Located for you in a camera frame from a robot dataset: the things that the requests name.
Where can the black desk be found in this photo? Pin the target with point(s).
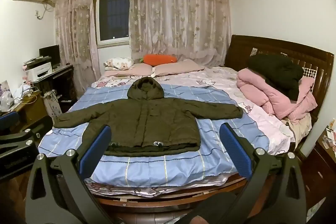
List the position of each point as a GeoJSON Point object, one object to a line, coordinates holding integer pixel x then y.
{"type": "Point", "coordinates": [63, 82]}

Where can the white printer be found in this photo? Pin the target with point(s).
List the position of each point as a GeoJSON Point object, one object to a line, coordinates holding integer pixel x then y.
{"type": "Point", "coordinates": [39, 71]}

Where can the clear plastic bag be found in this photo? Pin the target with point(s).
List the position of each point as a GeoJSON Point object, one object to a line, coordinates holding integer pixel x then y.
{"type": "Point", "coordinates": [6, 102]}

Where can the wooden bed headboard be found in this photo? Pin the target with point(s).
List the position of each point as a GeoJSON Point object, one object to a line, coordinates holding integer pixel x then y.
{"type": "Point", "coordinates": [252, 45]}

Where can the colourful paper packets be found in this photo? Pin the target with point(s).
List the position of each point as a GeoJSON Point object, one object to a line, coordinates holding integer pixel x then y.
{"type": "Point", "coordinates": [329, 137]}

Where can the brown wooden cabinet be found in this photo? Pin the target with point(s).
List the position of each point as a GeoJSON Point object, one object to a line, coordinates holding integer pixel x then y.
{"type": "Point", "coordinates": [31, 108]}

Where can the dark wooden nightstand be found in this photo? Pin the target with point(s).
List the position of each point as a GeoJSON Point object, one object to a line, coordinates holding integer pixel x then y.
{"type": "Point", "coordinates": [323, 169]}

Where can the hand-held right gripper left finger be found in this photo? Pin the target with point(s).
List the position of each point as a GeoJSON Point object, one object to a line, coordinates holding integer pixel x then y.
{"type": "Point", "coordinates": [95, 150]}

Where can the wide lace curtain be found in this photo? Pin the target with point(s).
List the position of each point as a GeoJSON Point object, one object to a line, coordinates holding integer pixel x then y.
{"type": "Point", "coordinates": [170, 16]}

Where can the white floral pillow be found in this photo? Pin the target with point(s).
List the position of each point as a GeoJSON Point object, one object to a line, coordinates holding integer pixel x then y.
{"type": "Point", "coordinates": [119, 63]}

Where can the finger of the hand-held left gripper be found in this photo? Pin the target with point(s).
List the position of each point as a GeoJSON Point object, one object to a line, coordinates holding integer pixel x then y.
{"type": "Point", "coordinates": [31, 134]}
{"type": "Point", "coordinates": [9, 120]}

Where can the orange carrot pillow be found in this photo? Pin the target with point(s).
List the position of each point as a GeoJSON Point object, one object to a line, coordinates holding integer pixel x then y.
{"type": "Point", "coordinates": [160, 59]}

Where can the wall socket with plug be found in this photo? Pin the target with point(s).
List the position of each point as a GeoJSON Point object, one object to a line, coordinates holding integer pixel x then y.
{"type": "Point", "coordinates": [38, 14]}

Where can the floral printed box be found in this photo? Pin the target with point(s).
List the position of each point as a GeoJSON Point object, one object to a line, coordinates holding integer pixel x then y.
{"type": "Point", "coordinates": [53, 106]}

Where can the beige cloth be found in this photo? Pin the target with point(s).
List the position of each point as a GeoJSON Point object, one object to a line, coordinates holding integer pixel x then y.
{"type": "Point", "coordinates": [299, 127]}

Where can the dark olive hooded jacket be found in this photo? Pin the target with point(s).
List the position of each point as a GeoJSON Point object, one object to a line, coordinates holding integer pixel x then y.
{"type": "Point", "coordinates": [147, 121]}

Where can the black monitor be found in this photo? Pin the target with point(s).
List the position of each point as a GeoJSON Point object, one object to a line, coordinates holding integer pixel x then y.
{"type": "Point", "coordinates": [50, 54]}

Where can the blue checked sheet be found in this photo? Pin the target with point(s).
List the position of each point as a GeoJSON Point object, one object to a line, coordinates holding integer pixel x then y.
{"type": "Point", "coordinates": [162, 169]}

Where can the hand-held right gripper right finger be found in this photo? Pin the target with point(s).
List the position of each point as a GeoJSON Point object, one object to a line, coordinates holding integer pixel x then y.
{"type": "Point", "coordinates": [235, 150]}

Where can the black garment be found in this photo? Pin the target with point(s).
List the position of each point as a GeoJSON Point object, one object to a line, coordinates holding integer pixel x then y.
{"type": "Point", "coordinates": [278, 74]}

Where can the window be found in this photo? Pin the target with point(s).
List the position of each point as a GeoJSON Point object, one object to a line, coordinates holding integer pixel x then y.
{"type": "Point", "coordinates": [114, 11]}

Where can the narrow lace curtain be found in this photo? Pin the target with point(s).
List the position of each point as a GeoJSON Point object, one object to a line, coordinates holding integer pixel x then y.
{"type": "Point", "coordinates": [73, 37]}

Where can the folded pink quilt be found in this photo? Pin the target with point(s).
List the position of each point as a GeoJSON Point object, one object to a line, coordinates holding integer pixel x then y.
{"type": "Point", "coordinates": [265, 100]}

